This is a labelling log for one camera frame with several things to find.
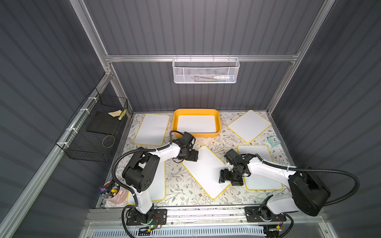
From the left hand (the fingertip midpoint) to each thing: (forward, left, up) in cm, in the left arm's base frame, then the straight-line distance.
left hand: (194, 159), depth 92 cm
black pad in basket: (+7, +47, +27) cm, 55 cm away
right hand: (-15, -18, -1) cm, 23 cm away
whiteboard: (-17, +21, -2) cm, 27 cm away
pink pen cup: (-22, +39, +9) cm, 46 cm away
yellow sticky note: (+14, +44, +27) cm, 53 cm away
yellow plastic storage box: (+41, -13, +1) cm, 43 cm away
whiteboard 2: (+30, -2, 0) cm, 30 cm away
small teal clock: (+14, -55, 0) cm, 57 cm away
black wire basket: (+1, +51, +25) cm, 57 cm away
